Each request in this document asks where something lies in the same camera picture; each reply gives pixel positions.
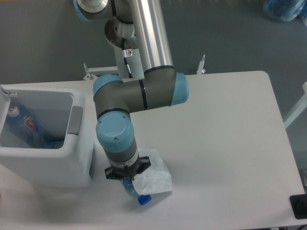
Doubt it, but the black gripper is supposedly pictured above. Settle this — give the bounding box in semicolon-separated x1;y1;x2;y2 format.
105;155;151;183

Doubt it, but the white pedestal base frame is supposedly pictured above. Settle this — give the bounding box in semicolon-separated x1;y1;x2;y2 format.
83;63;144;81

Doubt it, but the white trash can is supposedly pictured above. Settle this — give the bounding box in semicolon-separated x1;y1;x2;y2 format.
0;85;94;187

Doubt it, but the clear bottle in trash can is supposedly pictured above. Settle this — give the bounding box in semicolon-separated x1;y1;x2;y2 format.
7;104;53;149

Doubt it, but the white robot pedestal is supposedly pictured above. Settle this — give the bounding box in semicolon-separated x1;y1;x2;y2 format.
114;46;144;78

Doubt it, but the blue plastic bag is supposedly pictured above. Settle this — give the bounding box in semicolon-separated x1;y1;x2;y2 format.
263;0;307;23

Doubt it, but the blue label plastic bottle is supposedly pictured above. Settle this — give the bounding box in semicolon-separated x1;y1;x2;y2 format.
122;178;152;206

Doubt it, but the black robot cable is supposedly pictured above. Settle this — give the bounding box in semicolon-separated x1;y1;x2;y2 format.
121;37;133;79

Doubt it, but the white frame bar right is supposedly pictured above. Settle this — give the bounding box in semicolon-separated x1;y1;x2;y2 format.
283;82;307;129

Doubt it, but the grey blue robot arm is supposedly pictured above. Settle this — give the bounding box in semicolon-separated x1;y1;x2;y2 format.
73;0;189;180

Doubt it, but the black device at table edge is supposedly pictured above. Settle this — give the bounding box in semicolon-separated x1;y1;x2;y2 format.
289;194;307;219

